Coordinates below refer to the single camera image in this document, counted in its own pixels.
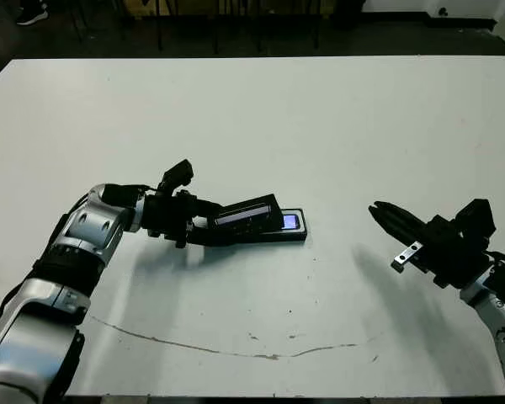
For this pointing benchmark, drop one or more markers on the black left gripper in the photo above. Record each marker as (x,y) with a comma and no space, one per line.
(168,214)

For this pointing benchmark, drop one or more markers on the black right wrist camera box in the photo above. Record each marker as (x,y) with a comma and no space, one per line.
(477,221)

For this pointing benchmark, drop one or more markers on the black box base white insert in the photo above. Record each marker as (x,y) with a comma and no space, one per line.
(294,236)

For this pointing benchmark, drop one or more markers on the black sneaker white sole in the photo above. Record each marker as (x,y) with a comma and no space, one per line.
(31,17)

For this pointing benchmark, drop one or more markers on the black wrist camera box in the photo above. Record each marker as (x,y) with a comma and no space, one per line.
(179,172)
(477,221)

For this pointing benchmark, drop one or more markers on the black round door stopper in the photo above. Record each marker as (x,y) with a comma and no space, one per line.
(442,11)

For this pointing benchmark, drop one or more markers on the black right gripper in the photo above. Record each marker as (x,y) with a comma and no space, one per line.
(450,256)

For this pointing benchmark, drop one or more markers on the black mesh office chair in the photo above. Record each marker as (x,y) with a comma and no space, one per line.
(160,38)

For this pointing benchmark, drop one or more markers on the black slim camera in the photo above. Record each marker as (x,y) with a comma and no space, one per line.
(290,221)

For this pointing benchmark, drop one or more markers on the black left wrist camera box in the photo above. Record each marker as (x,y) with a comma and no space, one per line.
(179,172)

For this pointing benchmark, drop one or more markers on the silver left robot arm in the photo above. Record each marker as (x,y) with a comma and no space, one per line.
(88,219)

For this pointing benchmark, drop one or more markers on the black rectangular box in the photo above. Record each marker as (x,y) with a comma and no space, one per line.
(248,216)

